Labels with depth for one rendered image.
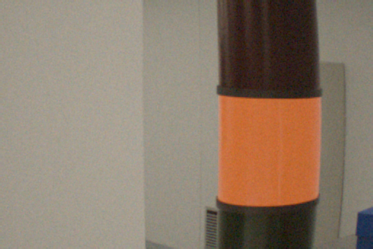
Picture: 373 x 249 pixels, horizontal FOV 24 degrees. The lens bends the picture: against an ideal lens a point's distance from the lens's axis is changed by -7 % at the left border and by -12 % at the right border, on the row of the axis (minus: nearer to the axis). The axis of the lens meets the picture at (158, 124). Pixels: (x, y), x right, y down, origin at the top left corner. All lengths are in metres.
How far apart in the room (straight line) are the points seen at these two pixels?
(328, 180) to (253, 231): 7.06
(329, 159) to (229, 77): 7.04
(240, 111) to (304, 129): 0.03
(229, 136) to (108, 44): 1.64
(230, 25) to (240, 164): 0.06
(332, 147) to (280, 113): 7.05
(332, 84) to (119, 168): 5.40
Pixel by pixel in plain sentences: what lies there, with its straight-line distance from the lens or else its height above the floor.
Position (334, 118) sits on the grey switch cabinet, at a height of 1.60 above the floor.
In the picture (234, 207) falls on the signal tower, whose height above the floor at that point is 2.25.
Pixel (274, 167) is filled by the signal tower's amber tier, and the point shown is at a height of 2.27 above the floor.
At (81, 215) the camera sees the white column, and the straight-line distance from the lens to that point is 2.05.
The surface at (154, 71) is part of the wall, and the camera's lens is 9.57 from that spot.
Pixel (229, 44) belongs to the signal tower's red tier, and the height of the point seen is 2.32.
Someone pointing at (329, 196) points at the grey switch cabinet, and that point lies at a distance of 7.52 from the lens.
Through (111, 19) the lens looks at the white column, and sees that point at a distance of 2.05.
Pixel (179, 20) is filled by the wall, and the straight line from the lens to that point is 9.22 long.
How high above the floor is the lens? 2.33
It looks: 6 degrees down
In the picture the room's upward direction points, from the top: straight up
